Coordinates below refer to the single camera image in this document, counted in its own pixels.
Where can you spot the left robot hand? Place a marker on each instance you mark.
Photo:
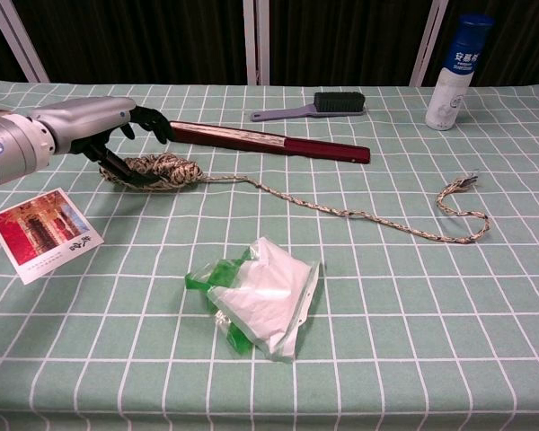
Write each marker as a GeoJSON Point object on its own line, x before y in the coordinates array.
{"type": "Point", "coordinates": [85, 116]}

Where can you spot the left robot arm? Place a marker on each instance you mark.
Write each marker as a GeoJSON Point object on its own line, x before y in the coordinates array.
{"type": "Point", "coordinates": [9, 148]}

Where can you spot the black curtain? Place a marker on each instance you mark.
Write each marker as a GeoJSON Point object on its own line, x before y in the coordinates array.
{"type": "Point", "coordinates": [139, 40]}

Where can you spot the red photo postcard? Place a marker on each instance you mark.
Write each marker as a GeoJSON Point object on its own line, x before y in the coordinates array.
{"type": "Point", "coordinates": [42, 233]}

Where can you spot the dark red folded fan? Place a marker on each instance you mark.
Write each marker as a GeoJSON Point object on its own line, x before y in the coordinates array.
{"type": "Point", "coordinates": [269, 141]}

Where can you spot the purple brush black bristles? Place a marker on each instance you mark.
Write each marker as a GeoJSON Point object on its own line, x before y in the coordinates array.
{"type": "Point", "coordinates": [323, 105]}

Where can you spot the plastic bag white green contents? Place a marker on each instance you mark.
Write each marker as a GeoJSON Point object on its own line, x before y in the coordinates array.
{"type": "Point", "coordinates": [260, 292]}

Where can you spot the green checked tablecloth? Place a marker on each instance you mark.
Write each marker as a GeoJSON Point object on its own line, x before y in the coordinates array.
{"type": "Point", "coordinates": [296, 359]}

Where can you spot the white spray bottle blue cap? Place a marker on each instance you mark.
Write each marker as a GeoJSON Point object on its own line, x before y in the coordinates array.
{"type": "Point", "coordinates": [451, 76]}

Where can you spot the white slanted frame bar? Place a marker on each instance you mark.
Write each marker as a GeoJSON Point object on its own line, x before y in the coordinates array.
{"type": "Point", "coordinates": [426, 45]}
{"type": "Point", "coordinates": [24, 45]}

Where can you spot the white upright frame post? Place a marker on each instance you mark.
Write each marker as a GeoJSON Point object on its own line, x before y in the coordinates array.
{"type": "Point", "coordinates": [257, 42]}

